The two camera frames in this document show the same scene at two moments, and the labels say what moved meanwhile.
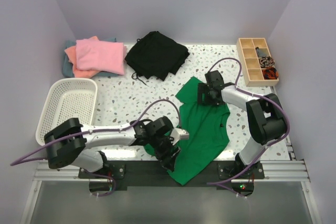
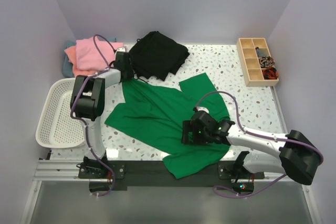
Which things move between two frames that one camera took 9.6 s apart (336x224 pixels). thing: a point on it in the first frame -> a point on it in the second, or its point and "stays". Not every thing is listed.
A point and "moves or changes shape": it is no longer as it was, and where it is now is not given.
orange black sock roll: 270,73 stays
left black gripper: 167,159 -> 130,74
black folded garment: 157,55 stays
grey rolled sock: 261,52 stays
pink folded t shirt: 108,56 stays
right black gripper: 202,89 -> 189,128
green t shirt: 206,125 moves or changes shape
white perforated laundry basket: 65,99 stays
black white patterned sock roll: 266,62 stays
